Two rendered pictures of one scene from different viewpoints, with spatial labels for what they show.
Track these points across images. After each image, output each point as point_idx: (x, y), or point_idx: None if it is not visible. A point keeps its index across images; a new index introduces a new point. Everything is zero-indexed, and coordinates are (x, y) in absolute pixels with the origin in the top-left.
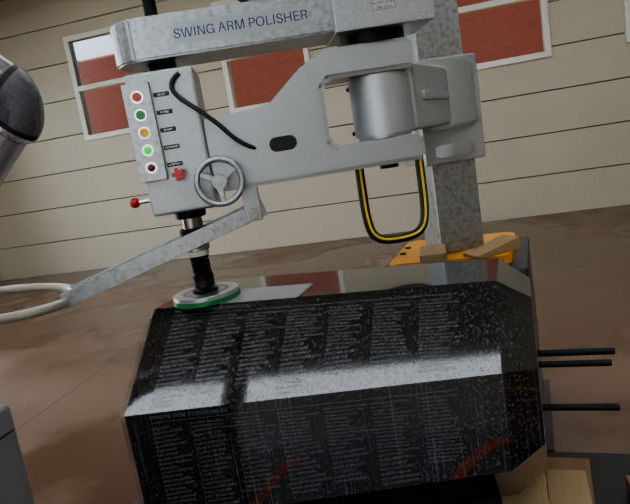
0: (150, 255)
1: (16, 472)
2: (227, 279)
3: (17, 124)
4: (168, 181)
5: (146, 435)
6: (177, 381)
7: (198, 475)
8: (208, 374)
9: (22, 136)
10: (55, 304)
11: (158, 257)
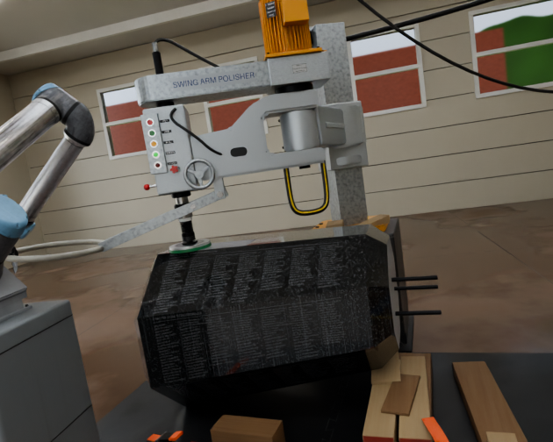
0: (155, 219)
1: (73, 340)
2: None
3: (79, 135)
4: (168, 174)
5: (150, 330)
6: (170, 296)
7: (182, 355)
8: (190, 292)
9: (81, 143)
10: (96, 248)
11: (160, 221)
